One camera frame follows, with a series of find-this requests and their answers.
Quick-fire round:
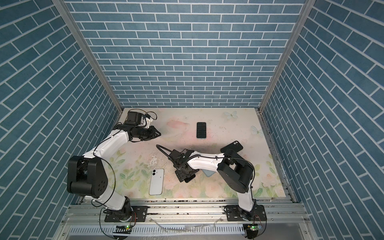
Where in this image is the light teal case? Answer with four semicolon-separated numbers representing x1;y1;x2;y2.
202;170;216;178

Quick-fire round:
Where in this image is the blue phone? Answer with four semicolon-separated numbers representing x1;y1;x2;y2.
196;122;207;139

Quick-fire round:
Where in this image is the black phone screen up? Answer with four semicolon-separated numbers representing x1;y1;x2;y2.
184;174;196;183

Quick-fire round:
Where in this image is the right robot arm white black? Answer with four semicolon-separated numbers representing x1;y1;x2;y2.
168;150;256;220

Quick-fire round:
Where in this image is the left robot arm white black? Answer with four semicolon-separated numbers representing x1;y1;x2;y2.
67;123;161;216

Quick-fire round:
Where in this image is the white phone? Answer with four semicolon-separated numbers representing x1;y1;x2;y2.
149;169;165;196

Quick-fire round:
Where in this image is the black phone case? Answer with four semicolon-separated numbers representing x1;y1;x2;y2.
220;141;244;153

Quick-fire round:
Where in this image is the white slotted cable duct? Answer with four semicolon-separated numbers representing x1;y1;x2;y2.
69;224;245;237

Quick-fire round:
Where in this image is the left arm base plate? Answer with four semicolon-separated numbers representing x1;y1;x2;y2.
103;206;149;223

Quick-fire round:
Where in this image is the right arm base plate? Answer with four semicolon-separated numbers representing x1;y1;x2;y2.
224;204;267;222

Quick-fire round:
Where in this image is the aluminium front rail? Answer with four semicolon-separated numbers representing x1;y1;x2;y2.
62;200;310;225

